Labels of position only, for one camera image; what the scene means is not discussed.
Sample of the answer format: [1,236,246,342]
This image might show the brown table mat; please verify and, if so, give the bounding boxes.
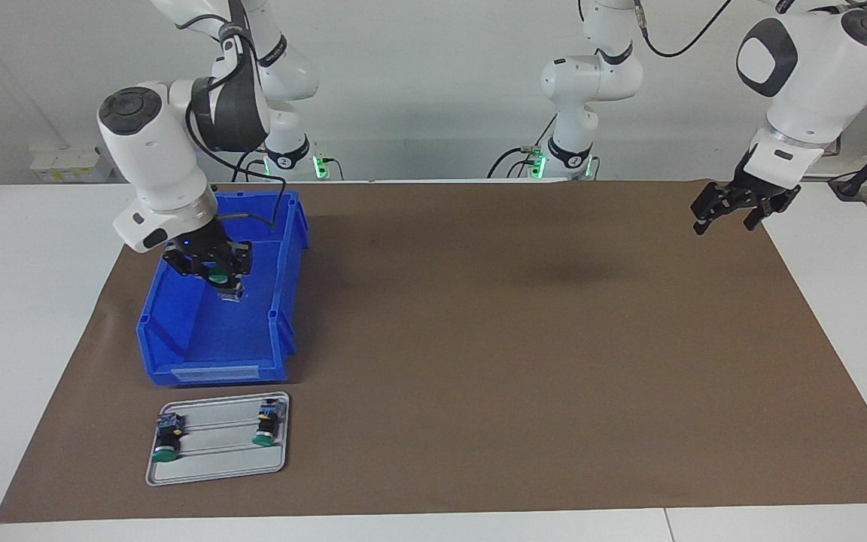
[0,179,867,524]

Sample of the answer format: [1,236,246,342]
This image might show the black base power cable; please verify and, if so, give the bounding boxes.
[486,113,559,180]

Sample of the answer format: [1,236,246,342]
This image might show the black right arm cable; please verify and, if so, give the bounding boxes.
[174,0,287,230]

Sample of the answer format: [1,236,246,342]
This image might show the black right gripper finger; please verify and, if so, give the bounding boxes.
[163,250,216,285]
[223,241,254,296]

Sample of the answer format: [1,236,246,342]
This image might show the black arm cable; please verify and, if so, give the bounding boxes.
[174,0,287,230]
[625,0,856,157]

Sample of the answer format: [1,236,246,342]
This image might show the green push button switch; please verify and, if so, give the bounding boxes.
[252,399,287,446]
[208,269,245,304]
[151,412,184,462]

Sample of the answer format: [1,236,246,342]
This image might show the blue plastic storage bin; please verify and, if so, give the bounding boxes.
[136,190,310,387]

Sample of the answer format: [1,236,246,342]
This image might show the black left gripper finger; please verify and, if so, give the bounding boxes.
[744,197,788,231]
[691,182,743,236]

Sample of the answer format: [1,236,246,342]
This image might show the silver metal tray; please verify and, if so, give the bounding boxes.
[145,391,291,487]

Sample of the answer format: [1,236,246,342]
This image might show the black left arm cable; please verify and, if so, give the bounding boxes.
[625,0,856,157]

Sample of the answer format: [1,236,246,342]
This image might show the white wall socket box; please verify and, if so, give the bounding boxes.
[29,147,113,184]

